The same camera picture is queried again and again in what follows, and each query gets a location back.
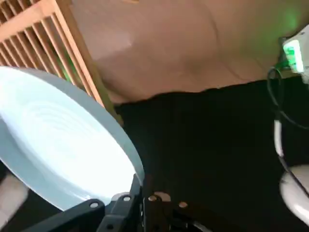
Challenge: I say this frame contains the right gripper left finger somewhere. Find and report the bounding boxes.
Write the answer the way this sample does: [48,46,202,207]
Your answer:
[24,175,142,232]

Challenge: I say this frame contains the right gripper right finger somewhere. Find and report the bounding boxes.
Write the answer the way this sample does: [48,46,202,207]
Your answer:
[143,191,218,232]

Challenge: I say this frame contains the wooden dish rack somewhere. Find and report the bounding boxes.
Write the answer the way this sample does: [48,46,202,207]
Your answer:
[0,0,125,126]

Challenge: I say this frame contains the black right base cables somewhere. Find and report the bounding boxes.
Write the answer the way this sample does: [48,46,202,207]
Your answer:
[266,61,309,130]

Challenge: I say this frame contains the blue round plate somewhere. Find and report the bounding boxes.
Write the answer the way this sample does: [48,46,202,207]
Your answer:
[0,65,145,211]

